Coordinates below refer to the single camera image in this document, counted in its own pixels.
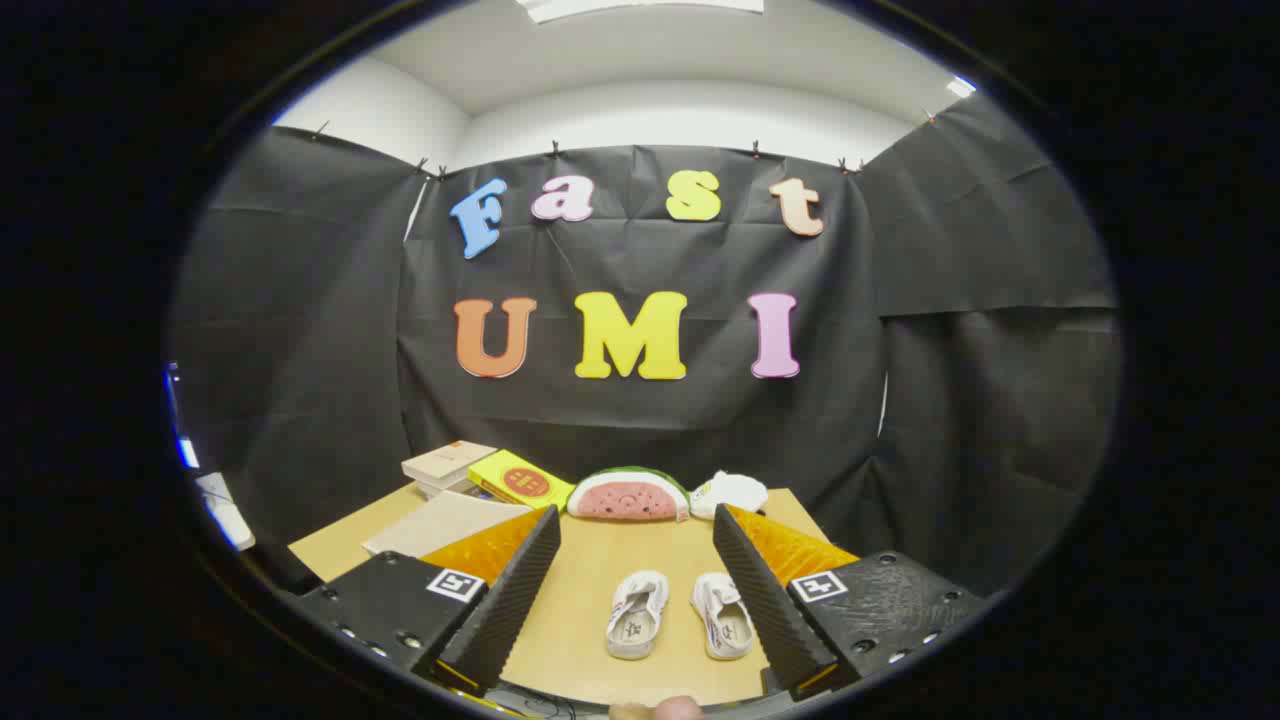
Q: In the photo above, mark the watermelon slice plush toy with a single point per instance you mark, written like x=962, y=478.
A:
x=625, y=500

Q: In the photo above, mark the white canvas shoe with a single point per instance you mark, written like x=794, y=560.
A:
x=715, y=600
x=640, y=600

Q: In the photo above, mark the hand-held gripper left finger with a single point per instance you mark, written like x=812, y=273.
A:
x=510, y=610

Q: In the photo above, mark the white plush toy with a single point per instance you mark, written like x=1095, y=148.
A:
x=735, y=492

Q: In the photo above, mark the yellow book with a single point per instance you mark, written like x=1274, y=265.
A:
x=520, y=482

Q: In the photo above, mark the blue and white book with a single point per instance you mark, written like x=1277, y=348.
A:
x=440, y=488

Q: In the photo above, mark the beige storage box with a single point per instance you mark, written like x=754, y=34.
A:
x=440, y=525

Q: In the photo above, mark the small ceiling light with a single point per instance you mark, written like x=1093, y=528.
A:
x=961, y=87

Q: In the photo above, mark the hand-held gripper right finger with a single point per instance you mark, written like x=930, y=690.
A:
x=765, y=610

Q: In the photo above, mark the large ceiling light panel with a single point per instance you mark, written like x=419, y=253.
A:
x=640, y=6

